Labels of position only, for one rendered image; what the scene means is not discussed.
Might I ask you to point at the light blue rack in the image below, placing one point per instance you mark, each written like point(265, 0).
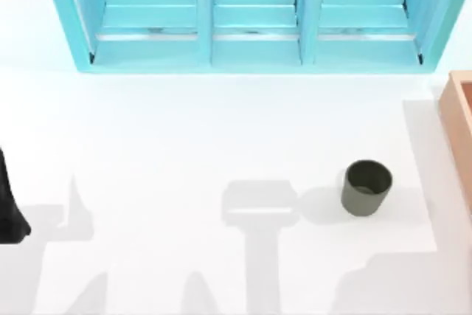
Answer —
point(254, 55)

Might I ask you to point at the dark grey-green cup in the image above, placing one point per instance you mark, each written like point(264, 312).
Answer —
point(359, 200)

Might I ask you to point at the salmon-coloured shallow box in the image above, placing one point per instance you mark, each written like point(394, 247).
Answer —
point(454, 123)

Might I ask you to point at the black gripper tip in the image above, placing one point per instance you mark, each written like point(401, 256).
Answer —
point(7, 215)

